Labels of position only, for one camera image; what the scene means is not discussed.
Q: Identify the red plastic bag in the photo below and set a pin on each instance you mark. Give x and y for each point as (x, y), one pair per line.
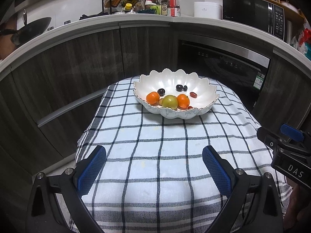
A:
(306, 35)

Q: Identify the person's right forearm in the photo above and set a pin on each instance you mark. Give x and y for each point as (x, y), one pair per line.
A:
(298, 203)

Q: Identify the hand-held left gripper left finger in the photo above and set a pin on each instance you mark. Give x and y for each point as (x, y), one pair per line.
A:
(91, 170)

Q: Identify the white pot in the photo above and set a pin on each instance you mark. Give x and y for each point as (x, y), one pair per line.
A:
(289, 6)

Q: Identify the dark grape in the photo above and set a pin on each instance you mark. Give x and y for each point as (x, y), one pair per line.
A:
(161, 91)
(179, 87)

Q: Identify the dark sauce bottle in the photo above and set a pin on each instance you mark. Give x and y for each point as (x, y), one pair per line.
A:
(164, 7)

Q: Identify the white rice cooker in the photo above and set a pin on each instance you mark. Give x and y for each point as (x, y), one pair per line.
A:
(207, 11)

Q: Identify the dark wood kitchen cabinets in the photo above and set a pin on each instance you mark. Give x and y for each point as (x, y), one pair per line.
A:
(73, 60)

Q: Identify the yellow-green citrus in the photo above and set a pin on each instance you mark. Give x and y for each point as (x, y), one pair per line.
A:
(170, 102)

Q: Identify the white scalloped ceramic bowl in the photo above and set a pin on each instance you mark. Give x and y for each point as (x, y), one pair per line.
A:
(175, 77)

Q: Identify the small tan longan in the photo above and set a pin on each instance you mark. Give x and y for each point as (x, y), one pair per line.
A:
(160, 102)

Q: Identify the green plastic container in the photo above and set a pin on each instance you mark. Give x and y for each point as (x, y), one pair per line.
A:
(155, 9)

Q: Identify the orange mandarin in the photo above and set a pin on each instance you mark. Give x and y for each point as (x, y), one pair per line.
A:
(183, 101)
(152, 97)

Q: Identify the teal plastic bag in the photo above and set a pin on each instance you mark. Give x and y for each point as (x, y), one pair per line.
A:
(308, 48)

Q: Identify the black wok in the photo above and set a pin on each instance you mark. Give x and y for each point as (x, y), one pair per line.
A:
(34, 29)

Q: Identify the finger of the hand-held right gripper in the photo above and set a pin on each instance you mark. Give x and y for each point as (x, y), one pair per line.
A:
(266, 136)
(291, 131)

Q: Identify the black gas stove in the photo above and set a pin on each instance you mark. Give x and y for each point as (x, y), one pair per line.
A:
(85, 17)

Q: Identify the white checked cloth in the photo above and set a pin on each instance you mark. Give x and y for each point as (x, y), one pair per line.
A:
(158, 150)

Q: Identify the black built-in dishwasher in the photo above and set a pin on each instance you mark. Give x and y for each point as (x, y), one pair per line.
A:
(218, 65)

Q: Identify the teal tray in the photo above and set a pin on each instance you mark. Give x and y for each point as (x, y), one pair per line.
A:
(145, 11)

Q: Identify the red liquid bottle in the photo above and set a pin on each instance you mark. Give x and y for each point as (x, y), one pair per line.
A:
(172, 2)

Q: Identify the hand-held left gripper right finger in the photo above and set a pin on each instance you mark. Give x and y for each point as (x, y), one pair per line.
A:
(217, 172)

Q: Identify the black microwave oven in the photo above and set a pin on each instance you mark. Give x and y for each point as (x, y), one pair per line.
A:
(245, 9)

